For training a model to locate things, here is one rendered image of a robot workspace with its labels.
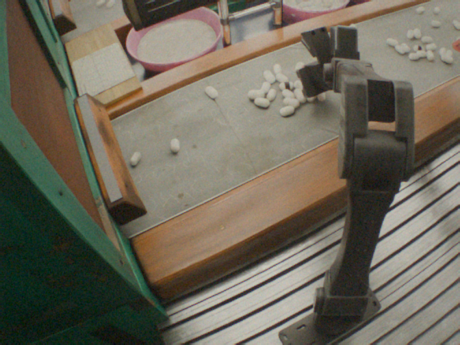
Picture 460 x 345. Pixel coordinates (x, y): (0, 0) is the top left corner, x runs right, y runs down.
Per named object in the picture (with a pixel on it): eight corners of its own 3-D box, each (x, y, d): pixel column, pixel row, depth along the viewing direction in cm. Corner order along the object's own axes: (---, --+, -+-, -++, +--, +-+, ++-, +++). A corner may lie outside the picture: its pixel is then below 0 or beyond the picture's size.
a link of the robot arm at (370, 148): (320, 295, 66) (349, 119, 48) (356, 296, 65) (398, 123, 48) (320, 322, 60) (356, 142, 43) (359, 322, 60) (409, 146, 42)
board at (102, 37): (143, 90, 92) (142, 86, 91) (86, 117, 89) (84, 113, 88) (111, 25, 109) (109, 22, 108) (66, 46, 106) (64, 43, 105)
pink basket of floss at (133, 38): (239, 35, 114) (237, 10, 105) (203, 97, 101) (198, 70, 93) (160, 24, 120) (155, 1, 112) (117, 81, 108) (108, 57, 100)
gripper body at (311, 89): (294, 70, 82) (310, 68, 75) (331, 56, 84) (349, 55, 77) (304, 98, 84) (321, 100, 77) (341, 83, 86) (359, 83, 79)
